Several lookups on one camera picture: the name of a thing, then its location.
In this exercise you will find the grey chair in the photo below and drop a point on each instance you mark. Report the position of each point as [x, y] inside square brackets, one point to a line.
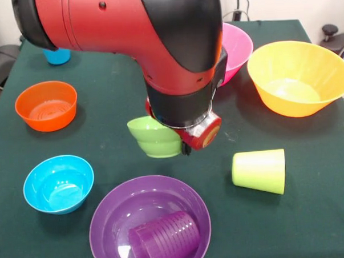
[1, 68]

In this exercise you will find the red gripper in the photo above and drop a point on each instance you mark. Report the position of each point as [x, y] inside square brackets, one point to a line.
[203, 133]

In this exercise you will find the dark green tablecloth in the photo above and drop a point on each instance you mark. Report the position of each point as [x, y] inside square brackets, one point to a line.
[279, 230]

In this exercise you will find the black chair armrest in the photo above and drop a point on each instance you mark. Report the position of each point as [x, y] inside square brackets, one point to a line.
[330, 30]

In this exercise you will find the orange plastic bowl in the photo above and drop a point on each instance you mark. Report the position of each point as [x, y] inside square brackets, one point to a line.
[47, 120]

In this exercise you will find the purple plastic bowl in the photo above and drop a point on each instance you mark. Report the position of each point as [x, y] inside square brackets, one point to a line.
[112, 211]

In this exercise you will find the purple plastic cup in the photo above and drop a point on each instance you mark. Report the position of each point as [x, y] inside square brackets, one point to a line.
[165, 240]

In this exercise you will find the black power plug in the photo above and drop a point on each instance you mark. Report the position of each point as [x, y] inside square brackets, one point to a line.
[236, 15]

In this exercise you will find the green plastic bowl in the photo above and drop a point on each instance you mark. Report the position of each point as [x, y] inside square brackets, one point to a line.
[155, 141]

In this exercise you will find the yellow plastic bowl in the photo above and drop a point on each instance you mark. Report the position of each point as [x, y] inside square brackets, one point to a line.
[288, 106]

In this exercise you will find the lime green plastic cup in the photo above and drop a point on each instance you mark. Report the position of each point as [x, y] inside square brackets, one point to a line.
[259, 171]

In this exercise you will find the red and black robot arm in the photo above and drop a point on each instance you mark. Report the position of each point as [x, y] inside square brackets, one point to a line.
[133, 36]

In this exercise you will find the pink plastic bowl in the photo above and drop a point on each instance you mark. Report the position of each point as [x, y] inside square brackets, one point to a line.
[237, 54]

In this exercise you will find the blue plastic bowl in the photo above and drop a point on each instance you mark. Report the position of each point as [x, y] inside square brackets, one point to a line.
[57, 182]

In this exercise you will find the blue plastic cup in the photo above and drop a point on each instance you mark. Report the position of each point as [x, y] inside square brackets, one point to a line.
[56, 57]

